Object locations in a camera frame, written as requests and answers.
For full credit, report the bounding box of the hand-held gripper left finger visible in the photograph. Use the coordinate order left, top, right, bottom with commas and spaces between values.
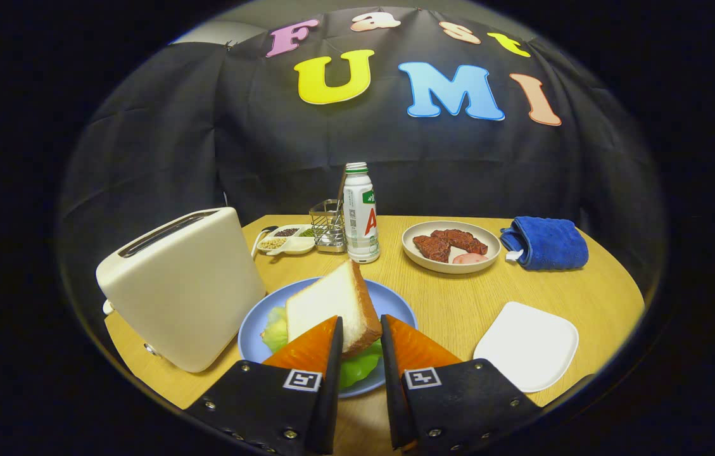
183, 315, 344, 455

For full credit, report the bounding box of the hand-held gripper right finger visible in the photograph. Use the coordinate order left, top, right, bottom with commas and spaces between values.
381, 314, 541, 452

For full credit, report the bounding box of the green lettuce leaf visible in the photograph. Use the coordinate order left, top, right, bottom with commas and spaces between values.
261, 306, 383, 389

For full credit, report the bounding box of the toasted bread slice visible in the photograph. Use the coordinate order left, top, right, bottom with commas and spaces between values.
286, 258, 383, 358

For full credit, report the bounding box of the white square plate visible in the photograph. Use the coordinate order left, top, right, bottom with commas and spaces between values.
473, 301, 579, 393

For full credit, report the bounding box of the blue round plate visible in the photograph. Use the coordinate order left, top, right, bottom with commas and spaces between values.
237, 277, 419, 399

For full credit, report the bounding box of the cream toaster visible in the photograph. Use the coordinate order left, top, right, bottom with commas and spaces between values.
96, 207, 267, 373

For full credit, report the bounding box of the beige round plate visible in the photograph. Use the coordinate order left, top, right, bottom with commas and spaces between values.
402, 220, 502, 274

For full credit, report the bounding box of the dark red meat slice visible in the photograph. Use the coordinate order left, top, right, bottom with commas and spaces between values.
430, 229, 488, 255
412, 234, 452, 263

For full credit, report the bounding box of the white divided condiment dish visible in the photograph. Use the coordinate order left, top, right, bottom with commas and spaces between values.
256, 225, 317, 257

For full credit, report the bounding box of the blue towel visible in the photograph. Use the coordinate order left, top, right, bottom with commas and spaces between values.
500, 216, 590, 271

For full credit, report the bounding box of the white bottle with green cap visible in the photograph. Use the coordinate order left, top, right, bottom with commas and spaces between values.
343, 162, 381, 264

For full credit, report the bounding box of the black backdrop cloth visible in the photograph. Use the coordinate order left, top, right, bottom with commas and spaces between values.
56, 6, 665, 305

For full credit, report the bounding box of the metal wire basket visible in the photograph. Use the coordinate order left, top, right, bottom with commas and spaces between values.
309, 199, 348, 254

